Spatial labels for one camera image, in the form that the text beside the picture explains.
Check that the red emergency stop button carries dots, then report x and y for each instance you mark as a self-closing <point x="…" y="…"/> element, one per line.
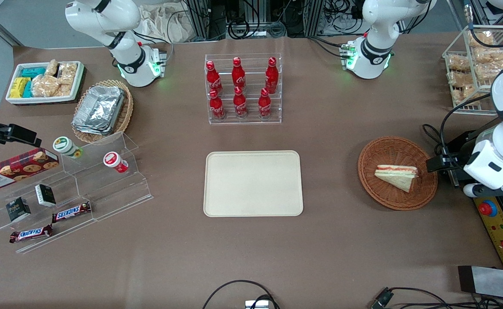
<point x="486" y="208"/>

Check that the red tartan cookie box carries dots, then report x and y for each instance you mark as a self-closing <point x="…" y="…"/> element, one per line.
<point x="17" y="169"/>

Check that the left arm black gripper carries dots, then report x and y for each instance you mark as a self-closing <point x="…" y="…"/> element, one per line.
<point x="464" y="151"/>

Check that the small dark green box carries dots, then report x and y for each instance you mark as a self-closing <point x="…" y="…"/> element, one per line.
<point x="18" y="209"/>
<point x="45" y="195"/>

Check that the teal snack packet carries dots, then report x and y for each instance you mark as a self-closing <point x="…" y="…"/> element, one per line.
<point x="33" y="72"/>
<point x="28" y="89"/>

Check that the round brown wicker basket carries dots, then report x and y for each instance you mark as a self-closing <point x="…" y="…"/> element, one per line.
<point x="384" y="193"/>

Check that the oval tan wicker basket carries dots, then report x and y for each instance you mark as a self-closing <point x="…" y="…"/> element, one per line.
<point x="125" y="116"/>

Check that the beige cloth bag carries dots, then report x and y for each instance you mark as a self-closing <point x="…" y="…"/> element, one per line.
<point x="165" y="23"/>

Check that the clear bagged bread snack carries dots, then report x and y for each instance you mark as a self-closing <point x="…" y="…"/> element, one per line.
<point x="459" y="78"/>
<point x="490" y="56"/>
<point x="459" y="63"/>
<point x="481" y="38"/>
<point x="486" y="72"/>

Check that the triangle sandwich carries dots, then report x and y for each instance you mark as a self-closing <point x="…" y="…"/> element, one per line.
<point x="399" y="177"/>

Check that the clear acrylic bottle rack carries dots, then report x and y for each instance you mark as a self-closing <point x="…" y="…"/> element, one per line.
<point x="245" y="120"/>

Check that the white rectangular snack tray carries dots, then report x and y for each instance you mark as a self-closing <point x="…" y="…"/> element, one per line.
<point x="15" y="101"/>

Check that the red cola bottle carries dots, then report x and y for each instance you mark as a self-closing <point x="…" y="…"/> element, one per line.
<point x="238" y="75"/>
<point x="213" y="79"/>
<point x="271" y="77"/>
<point x="264" y="105"/>
<point x="216" y="107"/>
<point x="240" y="105"/>

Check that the green lidded yogurt cup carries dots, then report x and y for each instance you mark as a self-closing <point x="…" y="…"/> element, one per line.
<point x="66" y="146"/>

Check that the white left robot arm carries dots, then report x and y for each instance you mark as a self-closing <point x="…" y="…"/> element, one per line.
<point x="376" y="47"/>

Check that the beige plastic serving tray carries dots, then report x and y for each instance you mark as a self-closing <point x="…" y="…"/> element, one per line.
<point x="253" y="183"/>

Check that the brown Snickers bar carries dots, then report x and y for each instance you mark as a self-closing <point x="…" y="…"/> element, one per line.
<point x="31" y="234"/>
<point x="71" y="212"/>

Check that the yellow emergency stop box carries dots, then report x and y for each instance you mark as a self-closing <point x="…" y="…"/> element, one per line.
<point x="498" y="231"/>

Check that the grey flat panel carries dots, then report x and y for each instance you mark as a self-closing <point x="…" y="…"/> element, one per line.
<point x="492" y="282"/>

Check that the aluminium equipment rack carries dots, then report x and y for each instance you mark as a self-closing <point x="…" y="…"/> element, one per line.
<point x="204" y="19"/>

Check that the small silver device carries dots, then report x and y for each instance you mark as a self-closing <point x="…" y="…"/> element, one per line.
<point x="256" y="305"/>

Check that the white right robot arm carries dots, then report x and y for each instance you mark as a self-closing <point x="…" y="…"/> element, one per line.
<point x="122" y="51"/>

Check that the stacked aluminium foil containers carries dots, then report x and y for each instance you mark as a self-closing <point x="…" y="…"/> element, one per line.
<point x="99" y="109"/>

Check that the clear rice cracker bag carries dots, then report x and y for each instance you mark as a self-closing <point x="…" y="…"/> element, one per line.
<point x="52" y="68"/>
<point x="45" y="86"/>
<point x="68" y="73"/>

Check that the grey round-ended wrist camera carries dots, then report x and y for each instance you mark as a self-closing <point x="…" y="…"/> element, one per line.
<point x="477" y="189"/>

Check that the yellow snack packet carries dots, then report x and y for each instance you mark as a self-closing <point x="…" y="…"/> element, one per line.
<point x="19" y="87"/>

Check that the clear acrylic step stand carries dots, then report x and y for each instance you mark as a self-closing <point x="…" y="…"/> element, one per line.
<point x="114" y="193"/>

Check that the red lidded yogurt cup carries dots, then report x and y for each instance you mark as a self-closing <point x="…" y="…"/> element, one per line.
<point x="115" y="162"/>

